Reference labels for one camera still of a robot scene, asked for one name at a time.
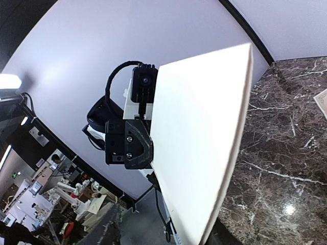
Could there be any black right frame post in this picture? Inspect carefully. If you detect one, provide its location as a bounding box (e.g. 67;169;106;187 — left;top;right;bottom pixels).
218;0;275;65

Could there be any person in black shirt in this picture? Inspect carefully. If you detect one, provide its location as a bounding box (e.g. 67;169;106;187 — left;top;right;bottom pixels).
51;154;62;166

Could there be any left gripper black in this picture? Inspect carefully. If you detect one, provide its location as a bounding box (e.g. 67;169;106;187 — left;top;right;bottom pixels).
105;119;154;169

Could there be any beige lined letter sheet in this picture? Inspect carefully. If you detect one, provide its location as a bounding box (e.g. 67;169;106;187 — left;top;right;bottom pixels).
314;89;327;118

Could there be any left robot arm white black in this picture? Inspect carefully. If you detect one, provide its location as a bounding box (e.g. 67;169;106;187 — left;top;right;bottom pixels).
83;78;156;169

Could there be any beige letter paper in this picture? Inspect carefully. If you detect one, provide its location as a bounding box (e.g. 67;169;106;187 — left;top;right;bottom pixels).
150;43;253;244

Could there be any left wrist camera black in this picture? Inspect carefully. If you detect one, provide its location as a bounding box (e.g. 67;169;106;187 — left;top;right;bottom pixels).
131;64;158;104

